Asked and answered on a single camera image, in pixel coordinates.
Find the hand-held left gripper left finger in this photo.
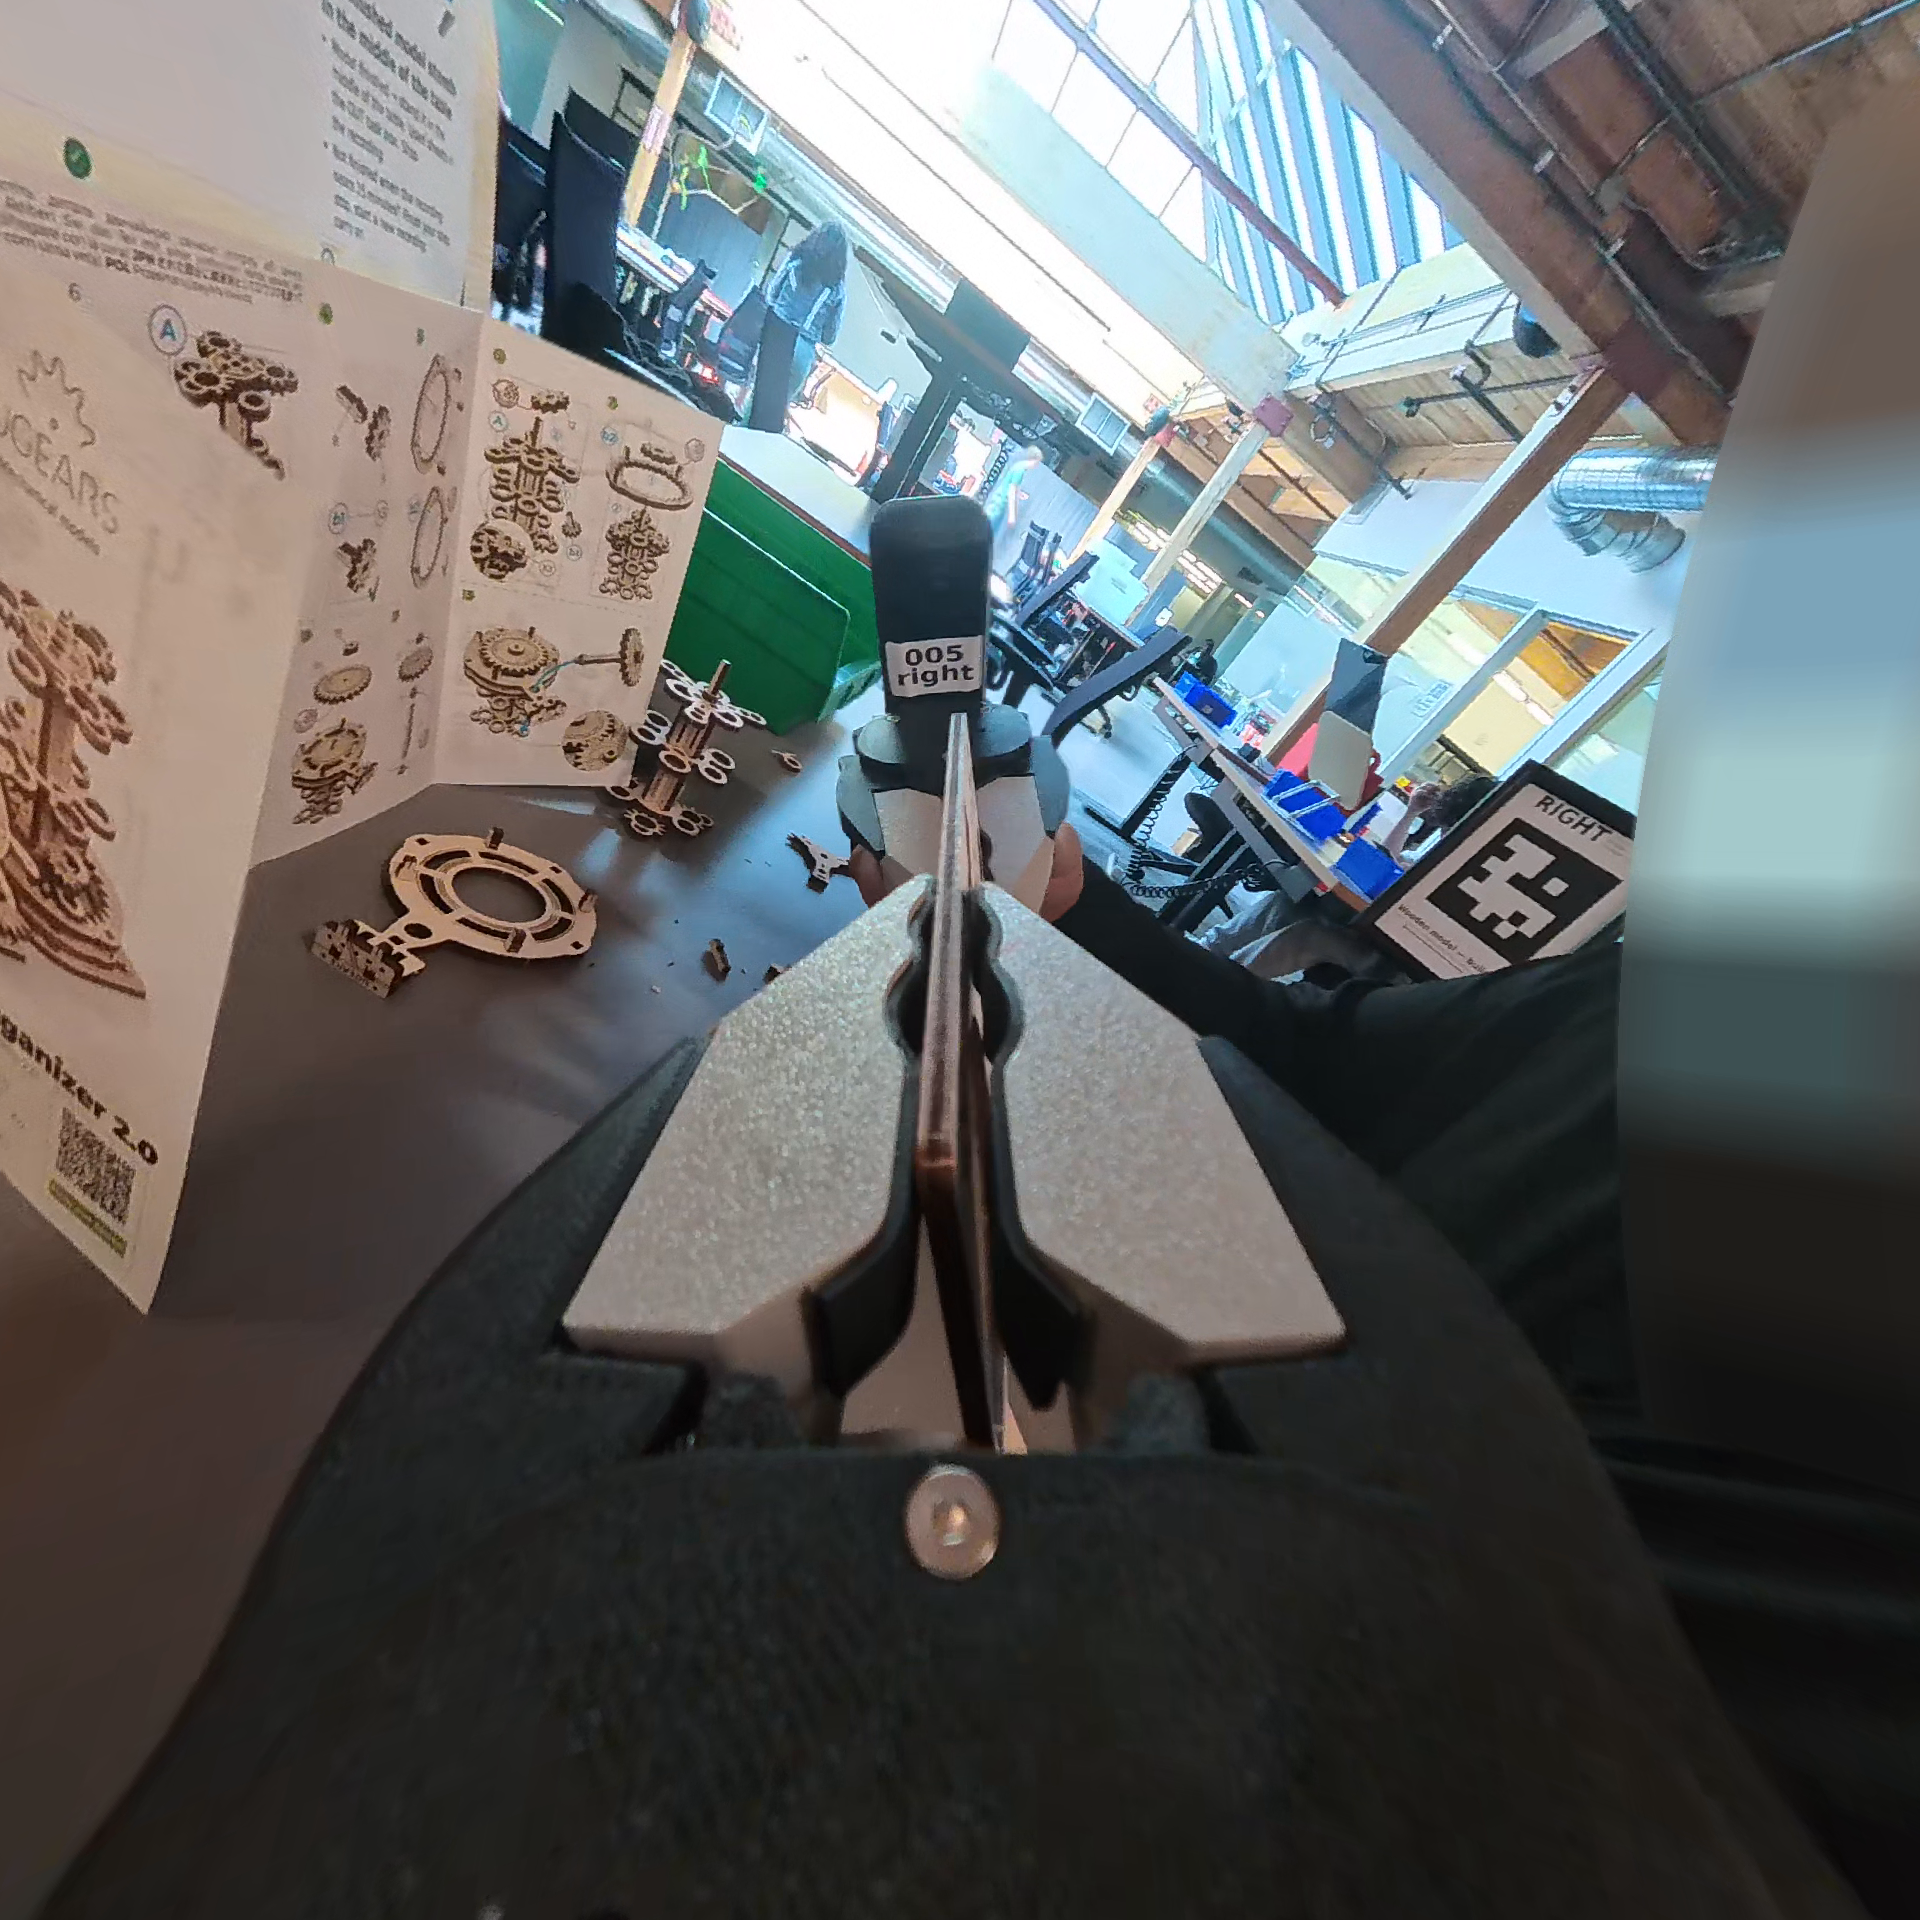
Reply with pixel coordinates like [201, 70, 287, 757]
[563, 873, 942, 1431]

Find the white text sheet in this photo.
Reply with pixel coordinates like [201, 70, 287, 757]
[0, 0, 500, 314]

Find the white board on stand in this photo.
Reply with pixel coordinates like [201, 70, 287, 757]
[1311, 642, 1427, 803]

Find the person's right forearm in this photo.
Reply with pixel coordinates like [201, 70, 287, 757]
[1058, 866, 1629, 1203]

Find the wooden ring-petal tower assembly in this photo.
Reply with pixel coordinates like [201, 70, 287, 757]
[607, 660, 749, 842]

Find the coiled black cable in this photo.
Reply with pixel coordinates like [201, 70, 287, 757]
[1116, 780, 1254, 901]

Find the stack of blue bins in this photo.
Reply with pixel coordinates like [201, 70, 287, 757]
[1170, 667, 1403, 901]

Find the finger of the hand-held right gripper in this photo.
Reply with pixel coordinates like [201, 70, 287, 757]
[975, 776, 1056, 905]
[874, 776, 951, 905]

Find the folded white instruction leaflet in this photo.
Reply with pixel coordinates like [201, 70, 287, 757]
[0, 90, 725, 1313]

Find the wooden ring base plate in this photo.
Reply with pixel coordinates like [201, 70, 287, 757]
[313, 829, 601, 995]

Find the green plastic bin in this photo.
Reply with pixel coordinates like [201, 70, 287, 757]
[664, 456, 886, 737]

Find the black office chair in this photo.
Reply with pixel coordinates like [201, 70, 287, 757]
[989, 551, 1203, 737]

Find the silver ventilation duct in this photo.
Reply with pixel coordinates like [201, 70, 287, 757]
[1545, 441, 1712, 572]

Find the black white marker sign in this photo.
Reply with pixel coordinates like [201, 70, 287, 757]
[1357, 757, 1637, 984]

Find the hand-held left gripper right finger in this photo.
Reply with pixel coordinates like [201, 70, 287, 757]
[960, 884, 1350, 1414]

